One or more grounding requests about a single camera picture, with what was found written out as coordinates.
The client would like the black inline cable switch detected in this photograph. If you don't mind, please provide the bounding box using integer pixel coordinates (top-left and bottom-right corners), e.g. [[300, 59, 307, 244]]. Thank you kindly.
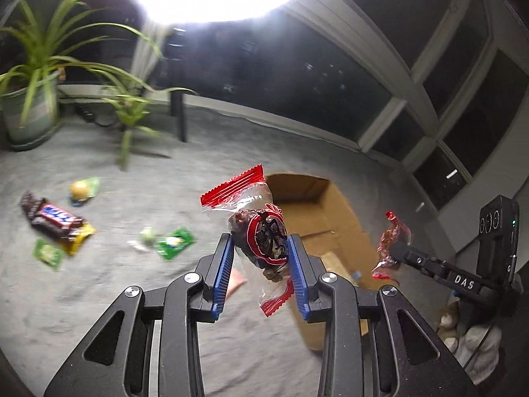
[[74, 103, 96, 124]]

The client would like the red clear dates packet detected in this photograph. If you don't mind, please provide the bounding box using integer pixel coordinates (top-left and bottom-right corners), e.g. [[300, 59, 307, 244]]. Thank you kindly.
[[200, 164, 294, 317]]

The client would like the Snickers bar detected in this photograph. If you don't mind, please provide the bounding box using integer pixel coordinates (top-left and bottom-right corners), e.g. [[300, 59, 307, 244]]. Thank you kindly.
[[20, 191, 85, 242]]

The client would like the small spider plant offshoot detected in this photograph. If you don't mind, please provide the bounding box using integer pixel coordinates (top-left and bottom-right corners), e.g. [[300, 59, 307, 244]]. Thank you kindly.
[[102, 84, 161, 171]]

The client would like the small pink wrapper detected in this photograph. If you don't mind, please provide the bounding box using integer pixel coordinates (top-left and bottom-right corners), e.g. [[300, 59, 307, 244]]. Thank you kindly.
[[226, 269, 247, 298]]

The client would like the red clear snack packet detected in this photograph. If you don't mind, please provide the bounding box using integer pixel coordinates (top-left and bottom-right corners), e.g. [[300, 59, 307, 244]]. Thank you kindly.
[[371, 211, 412, 286]]

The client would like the yellow jelly cup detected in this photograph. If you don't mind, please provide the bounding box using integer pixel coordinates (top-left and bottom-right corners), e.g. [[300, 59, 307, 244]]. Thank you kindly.
[[69, 177, 101, 207]]

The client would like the small green candy packet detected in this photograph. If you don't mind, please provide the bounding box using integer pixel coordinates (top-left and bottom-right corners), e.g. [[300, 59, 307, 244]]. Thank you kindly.
[[155, 227, 195, 261]]

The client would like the open cardboard box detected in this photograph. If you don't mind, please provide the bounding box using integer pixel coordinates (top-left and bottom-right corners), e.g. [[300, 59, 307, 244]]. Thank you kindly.
[[264, 172, 394, 352]]

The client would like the large potted spider plant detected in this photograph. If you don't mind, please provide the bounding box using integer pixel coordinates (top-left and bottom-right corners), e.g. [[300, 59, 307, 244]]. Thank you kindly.
[[1, 0, 161, 152]]

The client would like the yellow candy wrapper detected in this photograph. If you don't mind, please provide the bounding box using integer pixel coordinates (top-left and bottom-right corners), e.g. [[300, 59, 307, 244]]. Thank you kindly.
[[58, 222, 96, 256]]

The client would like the white knit gloved right hand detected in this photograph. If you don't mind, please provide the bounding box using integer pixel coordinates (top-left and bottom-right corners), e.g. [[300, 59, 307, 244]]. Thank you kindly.
[[437, 302, 502, 385]]

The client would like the black ring light tripod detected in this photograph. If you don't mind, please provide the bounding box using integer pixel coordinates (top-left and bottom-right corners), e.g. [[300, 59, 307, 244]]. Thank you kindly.
[[170, 91, 187, 143]]

